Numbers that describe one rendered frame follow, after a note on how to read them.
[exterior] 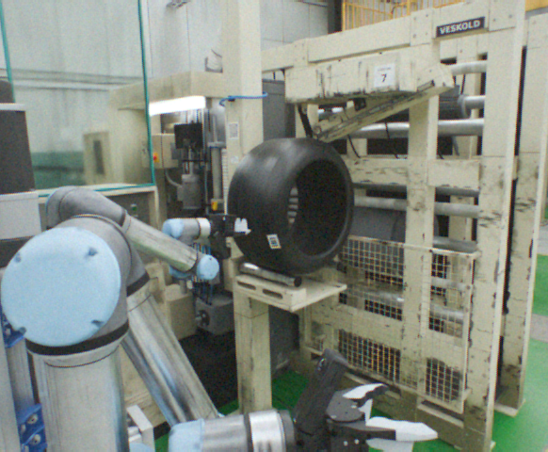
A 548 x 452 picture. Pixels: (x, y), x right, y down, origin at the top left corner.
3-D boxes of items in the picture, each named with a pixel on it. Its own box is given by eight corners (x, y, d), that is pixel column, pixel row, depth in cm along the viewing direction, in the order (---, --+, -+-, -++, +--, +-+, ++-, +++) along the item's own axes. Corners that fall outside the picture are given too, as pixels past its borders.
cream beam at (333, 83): (284, 103, 205) (283, 71, 202) (317, 105, 222) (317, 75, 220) (399, 90, 163) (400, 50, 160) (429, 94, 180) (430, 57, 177)
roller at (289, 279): (237, 270, 196) (239, 261, 196) (244, 271, 199) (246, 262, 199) (294, 287, 171) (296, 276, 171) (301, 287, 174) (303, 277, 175)
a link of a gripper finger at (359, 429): (400, 430, 59) (340, 420, 63) (399, 418, 59) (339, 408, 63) (394, 448, 55) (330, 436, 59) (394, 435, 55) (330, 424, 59)
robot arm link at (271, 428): (246, 403, 63) (253, 432, 55) (276, 399, 64) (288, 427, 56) (249, 452, 64) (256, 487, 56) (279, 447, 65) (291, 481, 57)
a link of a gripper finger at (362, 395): (373, 410, 74) (342, 432, 67) (372, 377, 73) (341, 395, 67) (389, 415, 72) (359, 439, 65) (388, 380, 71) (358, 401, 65)
